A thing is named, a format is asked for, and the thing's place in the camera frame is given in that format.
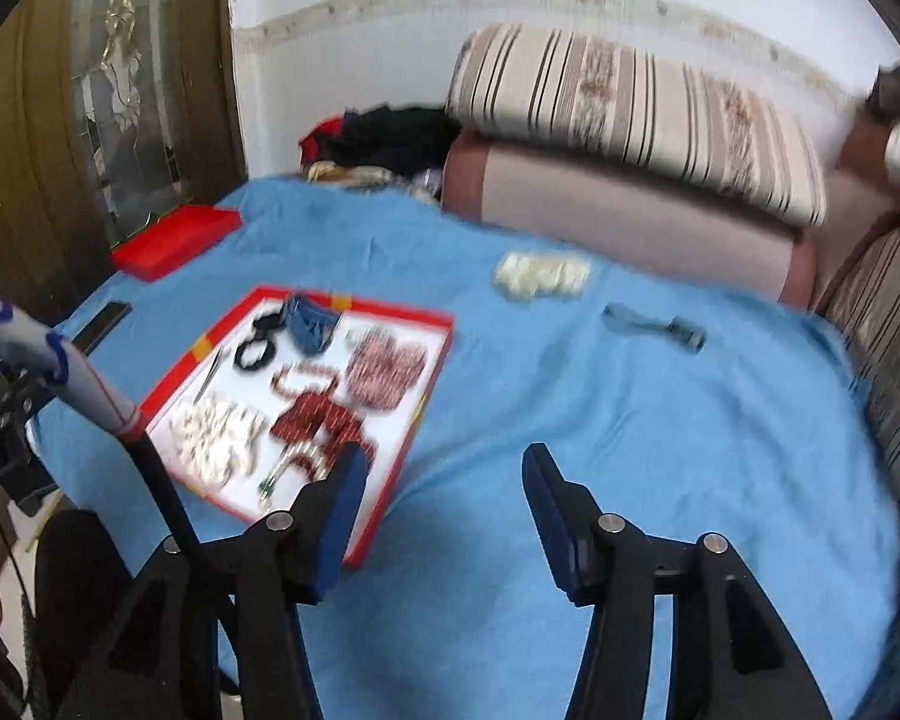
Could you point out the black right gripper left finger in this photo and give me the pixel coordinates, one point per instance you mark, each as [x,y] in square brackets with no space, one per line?
[291,559]

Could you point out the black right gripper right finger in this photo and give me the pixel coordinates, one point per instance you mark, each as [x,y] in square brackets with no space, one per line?
[604,563]

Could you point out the dark red polka-dot scrunchie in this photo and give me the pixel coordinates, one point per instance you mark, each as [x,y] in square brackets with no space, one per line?
[316,418]

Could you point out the white black-dotted scrunchie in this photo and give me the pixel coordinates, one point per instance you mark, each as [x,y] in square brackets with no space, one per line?
[215,439]

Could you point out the red box white interior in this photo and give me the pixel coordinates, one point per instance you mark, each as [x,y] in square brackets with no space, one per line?
[264,399]

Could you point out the black smartphone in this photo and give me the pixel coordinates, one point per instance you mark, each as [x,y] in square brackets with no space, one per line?
[101,325]

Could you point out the light blue blanket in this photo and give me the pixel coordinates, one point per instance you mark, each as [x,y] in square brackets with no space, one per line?
[760,437]

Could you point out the red white striped scrunchie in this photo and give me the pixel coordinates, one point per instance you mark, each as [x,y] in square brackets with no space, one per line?
[382,370]

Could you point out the black hair clip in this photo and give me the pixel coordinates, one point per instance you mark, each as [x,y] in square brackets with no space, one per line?
[680,331]

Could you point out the red box lid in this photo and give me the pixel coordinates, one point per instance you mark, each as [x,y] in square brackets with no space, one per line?
[171,242]

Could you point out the cream scrunchie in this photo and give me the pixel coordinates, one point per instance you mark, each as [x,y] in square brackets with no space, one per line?
[524,276]

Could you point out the brown wooden door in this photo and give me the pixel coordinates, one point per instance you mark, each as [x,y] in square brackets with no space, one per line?
[112,114]

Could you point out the pink bolster cushion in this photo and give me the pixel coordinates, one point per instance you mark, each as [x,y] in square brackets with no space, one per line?
[636,219]

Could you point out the black clothes pile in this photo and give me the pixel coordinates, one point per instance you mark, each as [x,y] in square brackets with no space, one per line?
[402,140]

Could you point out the striped beige pillow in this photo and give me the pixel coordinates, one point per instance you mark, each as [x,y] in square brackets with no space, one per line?
[564,89]

